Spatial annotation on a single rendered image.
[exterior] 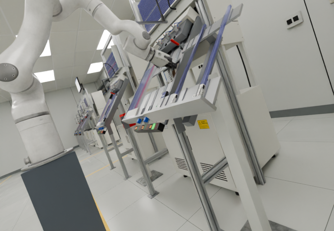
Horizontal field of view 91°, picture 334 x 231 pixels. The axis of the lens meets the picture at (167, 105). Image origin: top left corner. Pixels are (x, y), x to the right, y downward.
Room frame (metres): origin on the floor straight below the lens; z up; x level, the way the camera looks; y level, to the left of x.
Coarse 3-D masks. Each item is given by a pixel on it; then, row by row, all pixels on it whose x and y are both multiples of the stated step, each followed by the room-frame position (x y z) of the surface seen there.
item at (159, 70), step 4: (188, 36) 1.10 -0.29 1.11; (184, 40) 1.13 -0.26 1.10; (184, 44) 1.09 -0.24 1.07; (176, 48) 1.19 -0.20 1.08; (168, 52) 1.30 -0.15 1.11; (172, 52) 1.22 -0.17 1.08; (176, 52) 1.15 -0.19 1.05; (180, 52) 1.08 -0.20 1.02; (172, 56) 1.17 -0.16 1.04; (180, 56) 1.04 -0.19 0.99; (172, 60) 1.13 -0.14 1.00; (152, 64) 1.56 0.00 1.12; (148, 68) 1.62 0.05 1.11; (160, 68) 1.28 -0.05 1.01; (164, 68) 1.20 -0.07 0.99; (168, 68) 1.25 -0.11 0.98; (156, 72) 1.32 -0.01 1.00; (160, 72) 1.25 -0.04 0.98; (164, 72) 1.31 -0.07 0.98
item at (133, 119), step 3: (141, 114) 1.06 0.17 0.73; (132, 117) 1.19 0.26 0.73; (135, 117) 1.14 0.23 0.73; (138, 117) 1.11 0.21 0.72; (141, 117) 1.09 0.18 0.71; (144, 117) 1.06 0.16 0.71; (123, 120) 1.37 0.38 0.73; (126, 120) 1.33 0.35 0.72; (129, 120) 1.29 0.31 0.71; (132, 120) 1.26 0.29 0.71; (135, 120) 1.22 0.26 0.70; (129, 123) 1.40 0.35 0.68; (132, 123) 1.36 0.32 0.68
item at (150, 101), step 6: (168, 84) 0.98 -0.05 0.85; (156, 90) 1.11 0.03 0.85; (162, 90) 1.02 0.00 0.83; (168, 90) 0.94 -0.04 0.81; (144, 96) 1.27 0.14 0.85; (150, 96) 1.16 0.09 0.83; (156, 96) 1.06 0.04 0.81; (144, 102) 1.20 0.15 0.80; (150, 102) 1.10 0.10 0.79; (156, 102) 1.01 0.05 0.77; (144, 108) 1.12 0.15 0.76; (150, 108) 1.02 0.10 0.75; (138, 114) 1.18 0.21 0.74
